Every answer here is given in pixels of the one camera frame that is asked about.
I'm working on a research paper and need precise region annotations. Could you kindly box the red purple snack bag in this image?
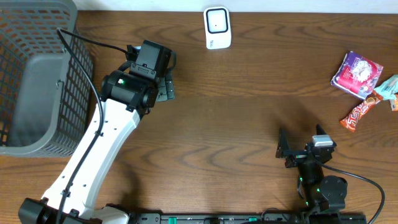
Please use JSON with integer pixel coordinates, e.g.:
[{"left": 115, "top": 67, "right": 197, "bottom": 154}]
[{"left": 331, "top": 51, "right": 384, "bottom": 100}]

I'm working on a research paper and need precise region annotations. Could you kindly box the orange red snack wrapper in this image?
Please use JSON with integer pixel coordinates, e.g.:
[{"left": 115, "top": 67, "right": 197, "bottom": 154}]
[{"left": 340, "top": 91, "right": 383, "bottom": 132}]

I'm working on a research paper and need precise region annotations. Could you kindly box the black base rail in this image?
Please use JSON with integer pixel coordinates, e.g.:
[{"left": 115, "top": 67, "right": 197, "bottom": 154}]
[{"left": 105, "top": 203, "right": 368, "bottom": 224}]

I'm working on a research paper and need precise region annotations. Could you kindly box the grey plastic mesh basket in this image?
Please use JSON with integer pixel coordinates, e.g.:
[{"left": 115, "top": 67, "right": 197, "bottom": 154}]
[{"left": 1, "top": 1, "right": 93, "bottom": 157}]

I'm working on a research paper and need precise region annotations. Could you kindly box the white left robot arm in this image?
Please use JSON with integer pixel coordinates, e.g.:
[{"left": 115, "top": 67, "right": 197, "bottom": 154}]
[{"left": 18, "top": 40, "right": 177, "bottom": 223}]

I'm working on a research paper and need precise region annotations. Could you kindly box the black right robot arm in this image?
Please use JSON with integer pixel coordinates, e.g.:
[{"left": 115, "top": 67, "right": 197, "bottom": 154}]
[{"left": 275, "top": 124, "right": 348, "bottom": 213}]

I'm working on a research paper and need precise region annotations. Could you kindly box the orange tissue pack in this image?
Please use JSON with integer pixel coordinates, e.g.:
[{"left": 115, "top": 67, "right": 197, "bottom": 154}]
[{"left": 389, "top": 94, "right": 398, "bottom": 111}]

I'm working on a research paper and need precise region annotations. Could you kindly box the teal snack packet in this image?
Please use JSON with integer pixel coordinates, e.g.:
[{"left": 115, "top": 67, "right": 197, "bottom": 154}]
[{"left": 374, "top": 75, "right": 398, "bottom": 100}]

